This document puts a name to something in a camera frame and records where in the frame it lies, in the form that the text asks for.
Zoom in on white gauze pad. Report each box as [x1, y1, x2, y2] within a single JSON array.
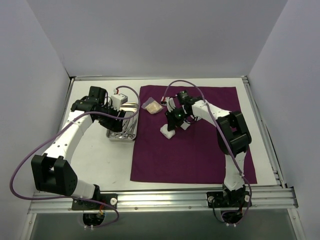
[[160, 124, 176, 140], [180, 121, 191, 131]]

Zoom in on steel instrument tray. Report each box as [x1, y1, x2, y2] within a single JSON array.
[[106, 102, 139, 143]]

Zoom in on clear bag of cotton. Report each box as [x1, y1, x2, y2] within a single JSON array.
[[142, 97, 163, 115]]

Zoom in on purple surgical cloth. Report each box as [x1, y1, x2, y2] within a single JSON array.
[[130, 85, 257, 184]]

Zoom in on steel forceps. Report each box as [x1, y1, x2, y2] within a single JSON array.
[[127, 118, 137, 139], [108, 130, 123, 139]]

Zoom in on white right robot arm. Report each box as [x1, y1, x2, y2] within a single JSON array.
[[160, 90, 252, 207]]

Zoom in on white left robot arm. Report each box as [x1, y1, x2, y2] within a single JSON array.
[[31, 86, 128, 210]]

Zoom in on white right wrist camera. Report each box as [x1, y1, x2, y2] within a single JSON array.
[[160, 96, 176, 112]]

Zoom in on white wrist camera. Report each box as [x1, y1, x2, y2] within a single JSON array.
[[110, 88, 128, 111], [160, 96, 176, 112]]

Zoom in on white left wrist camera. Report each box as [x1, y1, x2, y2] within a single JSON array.
[[110, 88, 128, 111]]

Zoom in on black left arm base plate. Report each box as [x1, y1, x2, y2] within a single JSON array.
[[71, 193, 118, 211]]

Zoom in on aluminium right rail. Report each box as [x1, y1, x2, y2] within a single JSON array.
[[241, 75, 288, 188]]

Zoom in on aluminium rail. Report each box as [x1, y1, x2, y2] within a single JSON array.
[[28, 186, 298, 214], [241, 75, 288, 188]]

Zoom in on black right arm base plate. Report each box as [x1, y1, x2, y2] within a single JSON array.
[[206, 190, 252, 208]]

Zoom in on aluminium front rail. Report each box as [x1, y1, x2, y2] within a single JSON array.
[[28, 186, 298, 214]]

